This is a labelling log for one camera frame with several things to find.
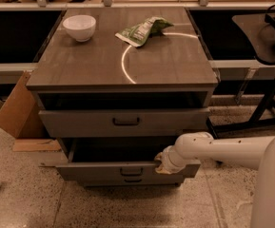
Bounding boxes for grey bottom drawer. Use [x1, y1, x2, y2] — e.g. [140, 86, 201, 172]
[78, 176, 185, 187]

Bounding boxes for grey top drawer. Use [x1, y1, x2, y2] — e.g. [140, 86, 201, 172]
[39, 108, 209, 138]

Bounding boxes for brown cardboard box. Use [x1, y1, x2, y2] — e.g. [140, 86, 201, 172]
[0, 70, 68, 168]

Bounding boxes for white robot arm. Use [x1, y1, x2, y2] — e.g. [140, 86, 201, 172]
[155, 132, 275, 228]

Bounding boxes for grey drawer cabinet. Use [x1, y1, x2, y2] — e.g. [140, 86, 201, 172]
[26, 7, 220, 188]

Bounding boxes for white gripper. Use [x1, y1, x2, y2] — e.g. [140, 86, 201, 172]
[154, 144, 195, 175]

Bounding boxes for green snack bag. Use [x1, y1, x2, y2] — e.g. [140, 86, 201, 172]
[115, 16, 173, 48]

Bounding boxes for white ceramic bowl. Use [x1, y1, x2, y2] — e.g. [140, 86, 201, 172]
[63, 15, 96, 42]

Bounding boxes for black side table stand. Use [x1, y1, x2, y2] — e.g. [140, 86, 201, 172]
[206, 3, 275, 140]

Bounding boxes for grey drawer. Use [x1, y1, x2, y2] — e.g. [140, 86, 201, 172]
[78, 176, 185, 187]
[39, 108, 209, 138]
[56, 136, 201, 182]

